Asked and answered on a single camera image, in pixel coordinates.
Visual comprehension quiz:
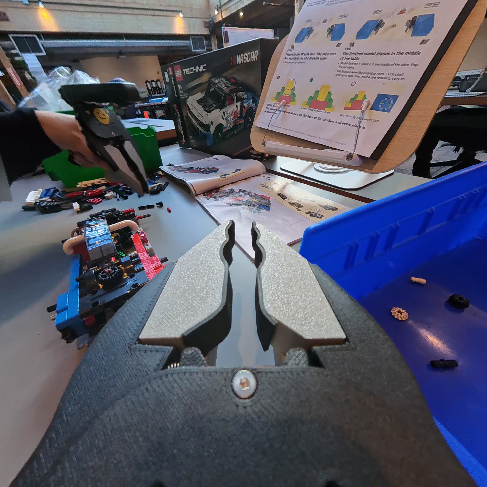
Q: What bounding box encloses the toy building instruction booklet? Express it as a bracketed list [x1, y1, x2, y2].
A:
[160, 155, 351, 259]

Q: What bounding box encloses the toy set cardboard box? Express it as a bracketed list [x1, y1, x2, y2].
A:
[161, 37, 280, 158]

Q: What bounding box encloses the toy brick car chassis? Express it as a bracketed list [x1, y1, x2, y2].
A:
[46, 207, 170, 343]

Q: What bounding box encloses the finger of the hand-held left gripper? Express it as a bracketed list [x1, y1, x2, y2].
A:
[103, 144, 148, 196]
[123, 138, 150, 193]

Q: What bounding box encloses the whiteboard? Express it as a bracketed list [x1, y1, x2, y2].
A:
[222, 27, 274, 48]

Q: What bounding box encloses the black rolling chair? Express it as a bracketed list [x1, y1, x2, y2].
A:
[413, 107, 487, 179]

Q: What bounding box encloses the printed instruction sheet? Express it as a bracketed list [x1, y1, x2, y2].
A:
[254, 0, 478, 157]

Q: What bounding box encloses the pile of bricks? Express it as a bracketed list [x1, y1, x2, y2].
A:
[22, 171, 170, 214]

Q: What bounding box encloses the blue plastic bin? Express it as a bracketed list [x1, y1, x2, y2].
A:
[299, 162, 487, 487]

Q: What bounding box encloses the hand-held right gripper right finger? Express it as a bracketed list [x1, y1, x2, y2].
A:
[251, 222, 347, 351]

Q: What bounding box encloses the green plastic bin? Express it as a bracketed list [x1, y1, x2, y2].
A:
[42, 110, 163, 189]

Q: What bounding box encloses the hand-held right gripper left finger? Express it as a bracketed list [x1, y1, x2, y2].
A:
[138, 220, 234, 356]

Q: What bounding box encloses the wooden document stand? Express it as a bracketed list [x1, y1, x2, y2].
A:
[250, 0, 487, 190]

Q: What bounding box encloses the clear plastic bag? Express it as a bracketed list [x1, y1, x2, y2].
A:
[19, 66, 101, 111]

